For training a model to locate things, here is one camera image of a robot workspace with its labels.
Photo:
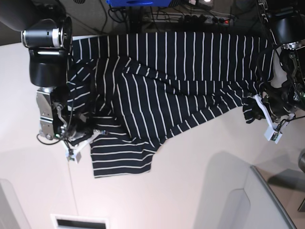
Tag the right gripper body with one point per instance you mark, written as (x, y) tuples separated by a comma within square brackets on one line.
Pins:
[(78, 134)]

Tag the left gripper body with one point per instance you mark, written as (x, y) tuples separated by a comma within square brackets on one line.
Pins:
[(276, 109)]

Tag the navy white striped t-shirt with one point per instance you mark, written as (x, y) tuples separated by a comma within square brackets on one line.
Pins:
[(140, 90)]

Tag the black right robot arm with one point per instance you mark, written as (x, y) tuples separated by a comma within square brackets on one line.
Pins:
[(46, 31)]

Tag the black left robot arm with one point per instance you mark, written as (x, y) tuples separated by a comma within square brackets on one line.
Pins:
[(283, 22)]

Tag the white power strip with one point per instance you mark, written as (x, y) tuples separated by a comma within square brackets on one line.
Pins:
[(188, 18)]

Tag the blue box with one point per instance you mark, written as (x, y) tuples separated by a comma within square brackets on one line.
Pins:
[(130, 3)]

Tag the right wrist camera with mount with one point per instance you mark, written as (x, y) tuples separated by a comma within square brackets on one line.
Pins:
[(74, 146)]

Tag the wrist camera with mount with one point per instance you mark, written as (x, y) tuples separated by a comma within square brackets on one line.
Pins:
[(74, 146), (274, 131)]

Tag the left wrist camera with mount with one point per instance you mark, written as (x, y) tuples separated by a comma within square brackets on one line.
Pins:
[(274, 131)]

